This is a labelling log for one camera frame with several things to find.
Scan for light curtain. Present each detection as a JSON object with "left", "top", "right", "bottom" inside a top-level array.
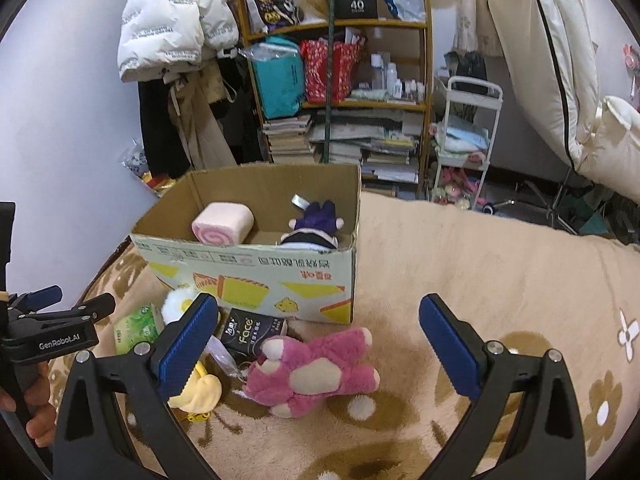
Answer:
[{"left": 425, "top": 0, "right": 503, "bottom": 56}]

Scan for stack of books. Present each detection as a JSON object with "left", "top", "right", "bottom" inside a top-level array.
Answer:
[{"left": 262, "top": 115, "right": 316, "bottom": 166}]

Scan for white puffer jacket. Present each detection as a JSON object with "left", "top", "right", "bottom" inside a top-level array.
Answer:
[{"left": 117, "top": 0, "right": 240, "bottom": 82}]

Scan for black hanging garment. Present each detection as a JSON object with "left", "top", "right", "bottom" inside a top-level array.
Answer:
[{"left": 138, "top": 77, "right": 193, "bottom": 179}]

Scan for wooden shelf rack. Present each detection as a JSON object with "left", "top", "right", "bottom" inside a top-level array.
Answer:
[{"left": 235, "top": 0, "right": 433, "bottom": 201}]

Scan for pink swirl roll plush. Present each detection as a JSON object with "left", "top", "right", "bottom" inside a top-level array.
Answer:
[{"left": 192, "top": 202, "right": 255, "bottom": 245}]

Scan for pile of pink toys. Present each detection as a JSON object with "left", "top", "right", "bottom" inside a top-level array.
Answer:
[{"left": 435, "top": 167, "right": 488, "bottom": 209}]

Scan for red patterned bag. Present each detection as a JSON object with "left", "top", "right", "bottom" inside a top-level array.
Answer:
[{"left": 300, "top": 40, "right": 363, "bottom": 105}]

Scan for teal bin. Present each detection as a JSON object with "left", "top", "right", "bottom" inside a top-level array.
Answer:
[{"left": 582, "top": 210, "right": 618, "bottom": 236}]

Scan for dark hanging clothes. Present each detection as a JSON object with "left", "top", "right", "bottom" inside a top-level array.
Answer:
[{"left": 220, "top": 55, "right": 266, "bottom": 166}]

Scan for green pole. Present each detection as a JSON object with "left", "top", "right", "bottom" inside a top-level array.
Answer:
[{"left": 322, "top": 0, "right": 341, "bottom": 166}]

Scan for printed cardboard box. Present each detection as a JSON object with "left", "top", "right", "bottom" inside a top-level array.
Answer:
[{"left": 130, "top": 164, "right": 362, "bottom": 325}]

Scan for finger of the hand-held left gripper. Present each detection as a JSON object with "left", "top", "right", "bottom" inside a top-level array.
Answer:
[
  {"left": 10, "top": 293, "right": 117, "bottom": 332},
  {"left": 7, "top": 285, "right": 64, "bottom": 314}
]

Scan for beige floral blanket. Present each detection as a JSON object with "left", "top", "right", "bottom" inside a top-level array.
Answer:
[{"left": 47, "top": 192, "right": 640, "bottom": 480}]

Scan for pink desk fan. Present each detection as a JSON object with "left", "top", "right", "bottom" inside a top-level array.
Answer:
[{"left": 622, "top": 42, "right": 640, "bottom": 106}]

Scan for teal shopping bag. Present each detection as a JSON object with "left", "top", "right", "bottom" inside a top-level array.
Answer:
[{"left": 250, "top": 36, "right": 306, "bottom": 120}]

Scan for plastic bag of toys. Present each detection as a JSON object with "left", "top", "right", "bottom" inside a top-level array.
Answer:
[{"left": 119, "top": 140, "right": 176, "bottom": 196}]

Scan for black tissue packet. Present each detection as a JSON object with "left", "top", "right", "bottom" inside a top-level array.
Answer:
[{"left": 220, "top": 308, "right": 290, "bottom": 361}]

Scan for green tissue packet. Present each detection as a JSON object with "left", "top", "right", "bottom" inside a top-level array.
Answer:
[{"left": 114, "top": 304, "right": 166, "bottom": 356}]

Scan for pile of books and papers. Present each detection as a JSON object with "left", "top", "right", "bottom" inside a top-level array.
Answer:
[{"left": 307, "top": 110, "right": 421, "bottom": 186}]

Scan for purple dressed plush doll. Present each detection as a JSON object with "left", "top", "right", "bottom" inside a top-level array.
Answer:
[{"left": 279, "top": 200, "right": 346, "bottom": 250}]

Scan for cream padded chair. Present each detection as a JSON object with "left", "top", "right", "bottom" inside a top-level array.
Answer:
[{"left": 472, "top": 0, "right": 640, "bottom": 233}]

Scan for group of small bottles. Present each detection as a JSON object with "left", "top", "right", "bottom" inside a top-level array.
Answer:
[{"left": 370, "top": 52, "right": 426, "bottom": 101}]

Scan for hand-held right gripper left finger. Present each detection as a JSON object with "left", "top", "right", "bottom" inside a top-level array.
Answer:
[{"left": 52, "top": 292, "right": 221, "bottom": 480}]

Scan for pink bear plush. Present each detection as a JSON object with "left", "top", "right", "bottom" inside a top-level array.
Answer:
[{"left": 242, "top": 326, "right": 381, "bottom": 418}]

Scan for clear plastic wrapper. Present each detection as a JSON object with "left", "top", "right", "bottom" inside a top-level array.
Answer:
[{"left": 205, "top": 335, "right": 251, "bottom": 378}]

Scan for person's left hand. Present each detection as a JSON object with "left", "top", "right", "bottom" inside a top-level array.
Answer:
[{"left": 0, "top": 360, "right": 57, "bottom": 447}]

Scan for white trolley cart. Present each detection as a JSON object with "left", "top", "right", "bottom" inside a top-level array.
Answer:
[{"left": 430, "top": 76, "right": 503, "bottom": 211}]

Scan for black gift box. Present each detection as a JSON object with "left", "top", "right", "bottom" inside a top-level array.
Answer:
[{"left": 336, "top": 0, "right": 378, "bottom": 20}]

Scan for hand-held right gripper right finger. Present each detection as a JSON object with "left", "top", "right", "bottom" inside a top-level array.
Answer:
[{"left": 419, "top": 294, "right": 587, "bottom": 480}]

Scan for light blue folded cloth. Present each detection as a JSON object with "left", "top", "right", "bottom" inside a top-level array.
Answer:
[{"left": 440, "top": 125, "right": 488, "bottom": 153}]

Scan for white and yellow duck plush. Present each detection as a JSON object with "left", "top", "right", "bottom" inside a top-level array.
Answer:
[{"left": 161, "top": 287, "right": 222, "bottom": 423}]

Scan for beige hanging coat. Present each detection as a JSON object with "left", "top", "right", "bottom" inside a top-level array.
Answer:
[{"left": 167, "top": 67, "right": 236, "bottom": 173}]

